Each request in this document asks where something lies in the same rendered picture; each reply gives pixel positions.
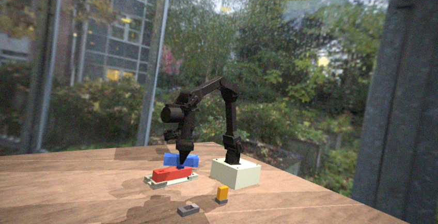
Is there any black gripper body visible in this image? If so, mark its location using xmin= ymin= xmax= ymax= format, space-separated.
xmin=176 ymin=122 xmax=194 ymax=151

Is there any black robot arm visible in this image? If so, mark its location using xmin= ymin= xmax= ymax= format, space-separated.
xmin=161 ymin=76 xmax=244 ymax=165

